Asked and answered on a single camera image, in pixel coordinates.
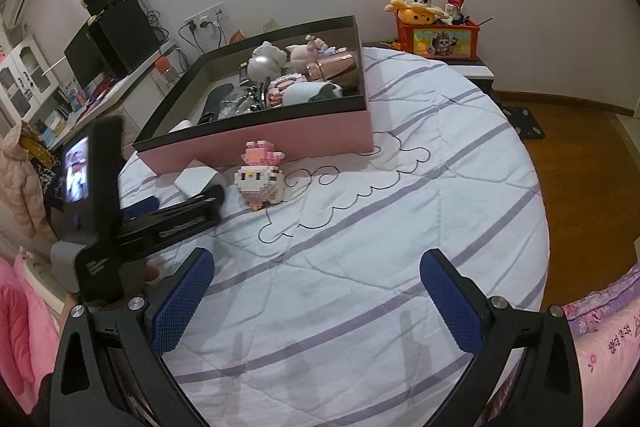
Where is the rose gold tube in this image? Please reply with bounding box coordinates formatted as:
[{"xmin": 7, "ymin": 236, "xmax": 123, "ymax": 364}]
[{"xmin": 306, "ymin": 52, "xmax": 356, "ymax": 81}]

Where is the pink block toy figure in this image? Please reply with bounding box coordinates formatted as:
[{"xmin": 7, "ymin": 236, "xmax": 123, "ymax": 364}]
[{"xmin": 266, "ymin": 72, "xmax": 308, "ymax": 108}]

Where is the black metal base plate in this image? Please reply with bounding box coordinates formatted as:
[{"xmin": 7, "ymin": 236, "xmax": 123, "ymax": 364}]
[{"xmin": 501, "ymin": 105, "xmax": 546, "ymax": 140}]

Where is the red toy box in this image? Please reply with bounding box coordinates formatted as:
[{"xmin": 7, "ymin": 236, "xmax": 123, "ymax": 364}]
[{"xmin": 395, "ymin": 16, "xmax": 480, "ymax": 61}]

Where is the black computer monitor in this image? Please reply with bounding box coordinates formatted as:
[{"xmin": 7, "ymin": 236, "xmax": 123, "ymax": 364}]
[{"xmin": 64, "ymin": 23, "xmax": 106, "ymax": 89}]

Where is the person's left hand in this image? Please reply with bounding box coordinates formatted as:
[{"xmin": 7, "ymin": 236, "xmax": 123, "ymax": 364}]
[{"xmin": 58, "ymin": 259, "xmax": 160, "ymax": 327}]

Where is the white glass door cabinet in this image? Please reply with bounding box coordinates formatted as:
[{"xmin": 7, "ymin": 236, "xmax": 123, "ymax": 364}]
[{"xmin": 1, "ymin": 37, "xmax": 60, "ymax": 124}]

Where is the white striped quilt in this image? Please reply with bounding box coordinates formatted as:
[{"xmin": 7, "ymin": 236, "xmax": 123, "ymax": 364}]
[{"xmin": 117, "ymin": 45, "xmax": 551, "ymax": 427}]

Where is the yellow white plush toy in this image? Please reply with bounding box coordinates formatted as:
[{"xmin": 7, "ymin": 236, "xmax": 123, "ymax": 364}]
[{"xmin": 384, "ymin": 0, "xmax": 452, "ymax": 26}]

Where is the clear bottle orange cap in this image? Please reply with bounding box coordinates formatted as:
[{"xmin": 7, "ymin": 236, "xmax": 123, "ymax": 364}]
[{"xmin": 154, "ymin": 55, "xmax": 179, "ymax": 83}]

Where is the white power adapter plug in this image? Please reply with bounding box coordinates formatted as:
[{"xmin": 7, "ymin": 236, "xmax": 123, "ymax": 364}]
[{"xmin": 174, "ymin": 159, "xmax": 228, "ymax": 198}]

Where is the pink black storage box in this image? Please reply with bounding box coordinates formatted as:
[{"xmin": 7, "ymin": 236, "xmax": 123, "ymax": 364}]
[{"xmin": 134, "ymin": 15, "xmax": 374, "ymax": 174}]

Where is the white desk with drawers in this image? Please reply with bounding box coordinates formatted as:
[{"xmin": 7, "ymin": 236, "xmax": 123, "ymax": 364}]
[{"xmin": 48, "ymin": 38, "xmax": 178, "ymax": 150}]

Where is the pink pig doll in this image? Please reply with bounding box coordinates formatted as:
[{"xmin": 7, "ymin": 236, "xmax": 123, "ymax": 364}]
[{"xmin": 286, "ymin": 35, "xmax": 346, "ymax": 74}]

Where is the pink block bird figure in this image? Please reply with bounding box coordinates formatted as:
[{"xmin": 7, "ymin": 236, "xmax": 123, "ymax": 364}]
[{"xmin": 234, "ymin": 140, "xmax": 285, "ymax": 211}]

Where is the white wall power strip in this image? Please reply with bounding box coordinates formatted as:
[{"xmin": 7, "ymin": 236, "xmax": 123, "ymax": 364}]
[{"xmin": 184, "ymin": 3, "xmax": 230, "ymax": 26}]

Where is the white round toy figure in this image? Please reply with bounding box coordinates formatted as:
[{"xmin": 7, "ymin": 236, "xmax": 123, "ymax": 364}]
[{"xmin": 247, "ymin": 41, "xmax": 288, "ymax": 83}]

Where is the black thin cable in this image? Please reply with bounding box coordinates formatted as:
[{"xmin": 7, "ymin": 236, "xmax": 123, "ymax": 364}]
[{"xmin": 257, "ymin": 131, "xmax": 433, "ymax": 245}]

